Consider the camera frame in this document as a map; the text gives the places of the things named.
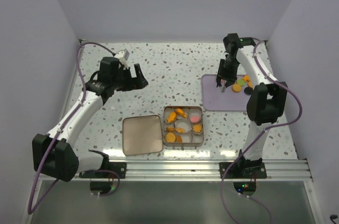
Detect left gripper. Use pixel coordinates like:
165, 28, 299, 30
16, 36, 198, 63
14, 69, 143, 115
111, 64, 148, 92

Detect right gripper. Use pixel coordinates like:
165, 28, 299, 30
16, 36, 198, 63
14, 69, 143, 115
217, 57, 240, 88

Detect metal tongs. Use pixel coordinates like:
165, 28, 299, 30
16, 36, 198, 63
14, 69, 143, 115
220, 80, 226, 93

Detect orange fish cookie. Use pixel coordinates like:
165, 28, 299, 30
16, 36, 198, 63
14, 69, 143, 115
166, 112, 177, 124
175, 108, 187, 118

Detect gold tin lid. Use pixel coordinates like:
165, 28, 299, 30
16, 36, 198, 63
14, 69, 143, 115
122, 115, 163, 156

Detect small orange flower cookie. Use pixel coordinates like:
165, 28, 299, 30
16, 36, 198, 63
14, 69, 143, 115
166, 127, 175, 132

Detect pink round cookie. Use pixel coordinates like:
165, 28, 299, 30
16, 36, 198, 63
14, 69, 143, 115
190, 115, 200, 123

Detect orange round cookie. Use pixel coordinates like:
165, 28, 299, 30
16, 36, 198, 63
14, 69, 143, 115
231, 84, 242, 93
176, 128, 185, 133

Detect large orange waffle cookie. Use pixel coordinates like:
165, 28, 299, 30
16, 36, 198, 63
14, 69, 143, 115
165, 132, 176, 143

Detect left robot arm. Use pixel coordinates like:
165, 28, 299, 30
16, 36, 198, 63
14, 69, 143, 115
32, 57, 148, 182

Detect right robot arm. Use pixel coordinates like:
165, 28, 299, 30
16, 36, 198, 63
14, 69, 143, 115
216, 33, 287, 178

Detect green round cookie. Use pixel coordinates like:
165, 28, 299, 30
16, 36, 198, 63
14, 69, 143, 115
237, 79, 246, 87

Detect black round cookie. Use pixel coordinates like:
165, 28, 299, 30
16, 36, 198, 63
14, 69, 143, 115
244, 87, 253, 95

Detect lilac tray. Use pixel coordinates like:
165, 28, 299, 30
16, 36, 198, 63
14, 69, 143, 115
201, 74, 250, 112

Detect gold cookie tin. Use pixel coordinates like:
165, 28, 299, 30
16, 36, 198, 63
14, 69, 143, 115
163, 106, 204, 148

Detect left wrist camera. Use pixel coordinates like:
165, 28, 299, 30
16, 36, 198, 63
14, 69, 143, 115
114, 49, 130, 67

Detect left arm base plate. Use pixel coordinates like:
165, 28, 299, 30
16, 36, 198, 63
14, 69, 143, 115
90, 162, 127, 179

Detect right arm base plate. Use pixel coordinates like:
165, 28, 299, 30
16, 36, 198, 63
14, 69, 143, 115
225, 160, 267, 179

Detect aluminium rail frame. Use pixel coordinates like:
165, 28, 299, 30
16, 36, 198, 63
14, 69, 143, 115
110, 160, 313, 182

